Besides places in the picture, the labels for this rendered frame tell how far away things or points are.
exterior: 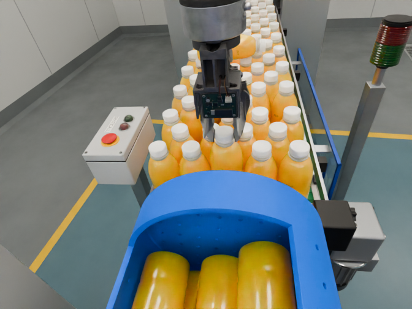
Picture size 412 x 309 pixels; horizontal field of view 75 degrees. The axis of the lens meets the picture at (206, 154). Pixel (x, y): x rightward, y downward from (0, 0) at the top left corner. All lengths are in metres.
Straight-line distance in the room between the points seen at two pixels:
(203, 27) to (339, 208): 0.44
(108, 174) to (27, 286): 0.54
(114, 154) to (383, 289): 1.47
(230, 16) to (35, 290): 1.02
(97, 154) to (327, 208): 0.51
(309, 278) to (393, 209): 1.77
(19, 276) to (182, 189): 0.80
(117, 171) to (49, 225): 1.55
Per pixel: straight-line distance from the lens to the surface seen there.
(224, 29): 0.38
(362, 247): 0.82
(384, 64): 0.79
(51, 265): 1.98
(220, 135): 0.53
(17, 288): 1.08
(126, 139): 0.66
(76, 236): 2.02
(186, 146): 0.58
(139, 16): 5.22
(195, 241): 0.48
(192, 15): 0.39
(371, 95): 0.84
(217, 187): 0.32
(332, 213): 0.61
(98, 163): 0.67
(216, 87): 0.41
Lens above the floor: 1.48
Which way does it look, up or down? 42 degrees down
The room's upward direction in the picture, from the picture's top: 8 degrees counter-clockwise
